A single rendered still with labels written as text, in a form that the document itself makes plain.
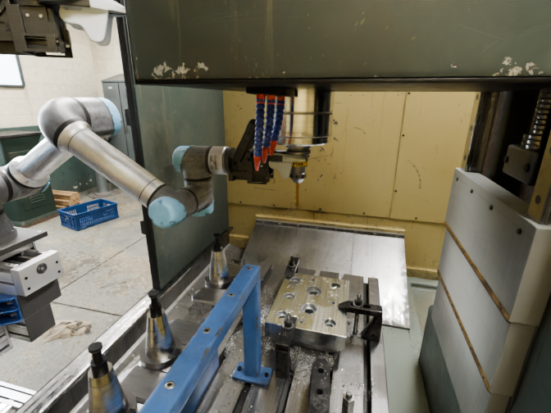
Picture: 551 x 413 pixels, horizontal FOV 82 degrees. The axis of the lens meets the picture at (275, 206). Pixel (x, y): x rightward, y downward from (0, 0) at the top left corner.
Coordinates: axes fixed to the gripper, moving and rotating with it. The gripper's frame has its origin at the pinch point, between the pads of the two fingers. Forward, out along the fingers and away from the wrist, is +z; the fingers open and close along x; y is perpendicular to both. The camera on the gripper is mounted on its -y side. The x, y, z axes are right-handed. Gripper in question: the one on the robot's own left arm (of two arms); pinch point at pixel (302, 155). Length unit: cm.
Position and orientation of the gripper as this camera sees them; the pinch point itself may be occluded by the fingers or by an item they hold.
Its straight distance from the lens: 79.9
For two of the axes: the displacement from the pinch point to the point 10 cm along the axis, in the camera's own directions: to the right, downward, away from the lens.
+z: 9.7, 0.7, -2.5
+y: 0.1, 9.5, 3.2
